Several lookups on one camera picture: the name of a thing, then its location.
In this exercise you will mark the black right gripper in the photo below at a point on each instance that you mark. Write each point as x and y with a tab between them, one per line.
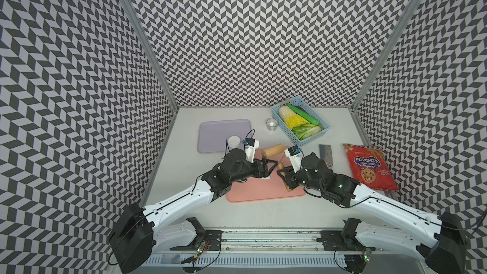
290	180

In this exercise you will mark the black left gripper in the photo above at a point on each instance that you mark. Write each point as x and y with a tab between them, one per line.
264	172

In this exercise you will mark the wooden rolling pin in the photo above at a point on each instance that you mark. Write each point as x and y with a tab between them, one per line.
275	186

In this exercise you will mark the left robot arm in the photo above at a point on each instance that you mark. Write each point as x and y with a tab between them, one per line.
135	234

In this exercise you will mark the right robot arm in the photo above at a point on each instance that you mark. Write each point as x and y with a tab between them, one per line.
438	240

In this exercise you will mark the stack of white dumpling wrappers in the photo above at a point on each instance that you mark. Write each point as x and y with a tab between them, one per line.
234	142

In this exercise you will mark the metal rectangular dough scraper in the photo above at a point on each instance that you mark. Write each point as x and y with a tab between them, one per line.
326	155

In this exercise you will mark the pink cutting board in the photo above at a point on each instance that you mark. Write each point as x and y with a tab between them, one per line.
254	189

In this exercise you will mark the green lettuce leaves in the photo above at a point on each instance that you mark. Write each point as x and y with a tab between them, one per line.
306	131

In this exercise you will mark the yellow napa cabbage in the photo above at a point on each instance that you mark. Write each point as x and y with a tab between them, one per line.
290	118

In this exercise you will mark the light blue perforated plastic basket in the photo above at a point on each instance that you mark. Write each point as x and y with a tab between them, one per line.
301	104

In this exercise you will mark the purple plastic tray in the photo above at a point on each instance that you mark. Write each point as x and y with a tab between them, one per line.
213	135

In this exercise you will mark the red snack bag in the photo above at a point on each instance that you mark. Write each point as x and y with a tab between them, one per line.
368	166

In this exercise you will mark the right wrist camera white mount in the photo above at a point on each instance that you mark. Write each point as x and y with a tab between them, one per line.
295	155

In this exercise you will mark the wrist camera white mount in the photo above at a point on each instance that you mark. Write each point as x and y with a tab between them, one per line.
295	155
250	147

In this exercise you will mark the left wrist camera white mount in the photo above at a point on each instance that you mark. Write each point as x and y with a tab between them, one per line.
250	147

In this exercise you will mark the metal base rail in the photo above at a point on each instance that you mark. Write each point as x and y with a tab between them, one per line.
258	248

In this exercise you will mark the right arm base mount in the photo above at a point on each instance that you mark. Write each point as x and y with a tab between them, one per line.
343	240

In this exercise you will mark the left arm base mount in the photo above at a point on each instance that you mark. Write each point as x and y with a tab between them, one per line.
192	234

